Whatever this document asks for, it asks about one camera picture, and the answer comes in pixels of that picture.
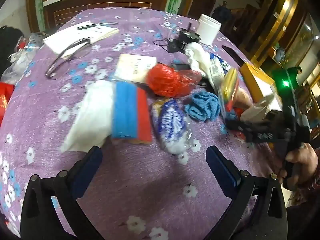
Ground black round device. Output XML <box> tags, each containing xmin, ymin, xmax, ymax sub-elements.
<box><xmin>167</xmin><ymin>22</ymin><xmax>202</xmax><ymax>53</ymax></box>

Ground person's right hand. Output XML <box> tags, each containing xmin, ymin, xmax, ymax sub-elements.
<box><xmin>279</xmin><ymin>143</ymin><xmax>319</xmax><ymax>188</ymax></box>

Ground blue white patterned packet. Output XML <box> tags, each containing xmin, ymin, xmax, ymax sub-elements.
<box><xmin>152</xmin><ymin>98</ymin><xmax>193</xmax><ymax>155</ymax></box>

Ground blue knitted cloth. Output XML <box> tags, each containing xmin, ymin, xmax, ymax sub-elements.
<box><xmin>184</xmin><ymin>91</ymin><xmax>222</xmax><ymax>122</ymax></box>

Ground pink tissue pack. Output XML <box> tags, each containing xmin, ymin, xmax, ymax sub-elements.
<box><xmin>234</xmin><ymin>89</ymin><xmax>253</xmax><ymax>110</ymax></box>

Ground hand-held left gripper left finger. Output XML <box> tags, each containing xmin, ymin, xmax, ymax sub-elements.
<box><xmin>20</xmin><ymin>146</ymin><xmax>105</xmax><ymax>240</ymax></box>

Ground yellow tray white lining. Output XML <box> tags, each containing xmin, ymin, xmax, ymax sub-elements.
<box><xmin>240</xmin><ymin>61</ymin><xmax>284</xmax><ymax>110</ymax></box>

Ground clear plastic bag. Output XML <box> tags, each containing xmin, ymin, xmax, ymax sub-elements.
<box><xmin>2</xmin><ymin>32</ymin><xmax>48</xmax><ymax>80</ymax></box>

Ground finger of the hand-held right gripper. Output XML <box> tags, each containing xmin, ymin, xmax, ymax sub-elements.
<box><xmin>225</xmin><ymin>119</ymin><xmax>285</xmax><ymax>144</ymax></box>

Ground red striped packet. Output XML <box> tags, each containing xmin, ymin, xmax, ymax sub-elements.
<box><xmin>219</xmin><ymin>68</ymin><xmax>240</xmax><ymax>115</ymax></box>

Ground lemon print tissue pack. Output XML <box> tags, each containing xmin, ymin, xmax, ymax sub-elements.
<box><xmin>114</xmin><ymin>54</ymin><xmax>157</xmax><ymax>84</ymax></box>

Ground blue tissue pack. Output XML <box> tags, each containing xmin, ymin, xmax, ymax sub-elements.
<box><xmin>209</xmin><ymin>53</ymin><xmax>232</xmax><ymax>85</ymax></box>

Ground white plastic jar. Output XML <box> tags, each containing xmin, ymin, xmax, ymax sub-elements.
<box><xmin>195</xmin><ymin>14</ymin><xmax>222</xmax><ymax>46</ymax></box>

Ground red plastic bag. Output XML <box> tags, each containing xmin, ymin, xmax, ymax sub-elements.
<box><xmin>146</xmin><ymin>64</ymin><xmax>202</xmax><ymax>98</ymax></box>

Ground black pen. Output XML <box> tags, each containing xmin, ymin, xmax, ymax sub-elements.
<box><xmin>77</xmin><ymin>21</ymin><xmax>118</xmax><ymax>30</ymax></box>

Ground eyeglasses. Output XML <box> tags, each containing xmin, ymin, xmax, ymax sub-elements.
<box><xmin>44</xmin><ymin>38</ymin><xmax>93</xmax><ymax>77</ymax></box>

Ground black bag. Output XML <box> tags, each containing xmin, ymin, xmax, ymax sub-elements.
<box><xmin>0</xmin><ymin>25</ymin><xmax>25</xmax><ymax>75</ymax></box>

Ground white cloth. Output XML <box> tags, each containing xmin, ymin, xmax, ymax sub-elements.
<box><xmin>61</xmin><ymin>79</ymin><xmax>116</xmax><ymax>153</ymax></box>

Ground gold trimmed cabinet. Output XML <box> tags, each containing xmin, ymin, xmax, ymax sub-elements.
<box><xmin>246</xmin><ymin>0</ymin><xmax>320</xmax><ymax>80</ymax></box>

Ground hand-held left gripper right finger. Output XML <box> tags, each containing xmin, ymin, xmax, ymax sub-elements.
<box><xmin>205</xmin><ymin>145</ymin><xmax>288</xmax><ymax>240</ymax></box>

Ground blue red sponge pack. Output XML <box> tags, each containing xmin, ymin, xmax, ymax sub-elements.
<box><xmin>111</xmin><ymin>81</ymin><xmax>153</xmax><ymax>145</ymax></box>

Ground black phone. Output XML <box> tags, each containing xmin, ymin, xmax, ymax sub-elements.
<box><xmin>222</xmin><ymin>45</ymin><xmax>244</xmax><ymax>67</ymax></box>

